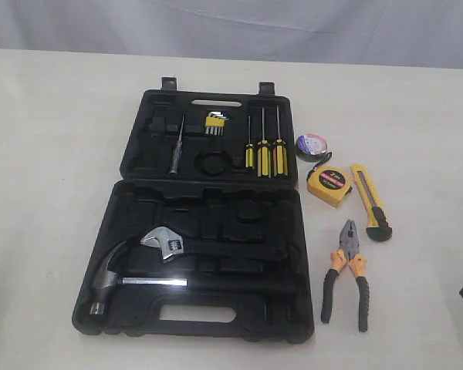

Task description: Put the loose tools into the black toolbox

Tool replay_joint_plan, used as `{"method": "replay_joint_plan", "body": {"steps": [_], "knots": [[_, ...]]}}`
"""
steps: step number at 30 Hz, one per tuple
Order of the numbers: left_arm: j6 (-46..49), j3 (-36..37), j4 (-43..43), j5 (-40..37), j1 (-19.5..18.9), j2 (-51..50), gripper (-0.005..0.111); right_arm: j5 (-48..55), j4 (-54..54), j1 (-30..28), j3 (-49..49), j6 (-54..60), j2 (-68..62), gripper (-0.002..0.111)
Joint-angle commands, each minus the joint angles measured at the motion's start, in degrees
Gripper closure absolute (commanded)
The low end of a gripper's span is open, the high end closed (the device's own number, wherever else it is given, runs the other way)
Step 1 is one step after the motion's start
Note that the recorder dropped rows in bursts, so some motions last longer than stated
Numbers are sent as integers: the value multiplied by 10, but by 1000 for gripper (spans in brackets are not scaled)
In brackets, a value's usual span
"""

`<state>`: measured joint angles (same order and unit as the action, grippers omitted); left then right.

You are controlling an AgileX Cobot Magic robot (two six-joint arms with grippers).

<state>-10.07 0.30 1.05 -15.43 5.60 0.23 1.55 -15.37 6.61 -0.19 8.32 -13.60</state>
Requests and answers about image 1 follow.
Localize yellow utility knife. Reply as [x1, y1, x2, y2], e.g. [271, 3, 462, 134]
[350, 163, 393, 242]

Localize yellow tape measure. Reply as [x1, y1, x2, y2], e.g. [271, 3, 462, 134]
[306, 152, 353, 207]

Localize clear handle test screwdriver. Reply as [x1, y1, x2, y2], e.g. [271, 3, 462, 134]
[169, 115, 185, 174]

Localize orange black handled pliers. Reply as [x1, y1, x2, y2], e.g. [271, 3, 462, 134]
[320, 219, 370, 332]

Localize black electrical tape roll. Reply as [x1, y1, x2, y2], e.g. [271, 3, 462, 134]
[296, 133, 328, 166]

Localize hex key set yellow holder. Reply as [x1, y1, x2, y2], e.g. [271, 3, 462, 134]
[204, 111, 228, 136]

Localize claw hammer black handle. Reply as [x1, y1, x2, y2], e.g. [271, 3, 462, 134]
[90, 241, 296, 316]

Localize adjustable wrench black handle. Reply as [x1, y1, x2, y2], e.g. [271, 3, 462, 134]
[140, 226, 288, 262]

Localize small yellow black screwdriver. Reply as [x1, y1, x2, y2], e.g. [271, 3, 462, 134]
[245, 116, 254, 169]

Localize black plastic tool case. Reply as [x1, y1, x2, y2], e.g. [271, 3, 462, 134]
[72, 77, 314, 343]

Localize middle yellow black screwdriver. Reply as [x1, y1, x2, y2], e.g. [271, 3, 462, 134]
[257, 107, 271, 177]

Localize right yellow black screwdriver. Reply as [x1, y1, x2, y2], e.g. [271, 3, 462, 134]
[273, 106, 288, 177]

